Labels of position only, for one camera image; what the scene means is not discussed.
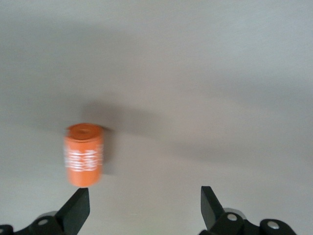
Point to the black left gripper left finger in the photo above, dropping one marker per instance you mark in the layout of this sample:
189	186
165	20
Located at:
73	210

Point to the orange cylinder white print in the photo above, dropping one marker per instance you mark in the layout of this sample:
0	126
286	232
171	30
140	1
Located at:
83	171

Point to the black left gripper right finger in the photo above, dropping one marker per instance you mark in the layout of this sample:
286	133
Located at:
210	208

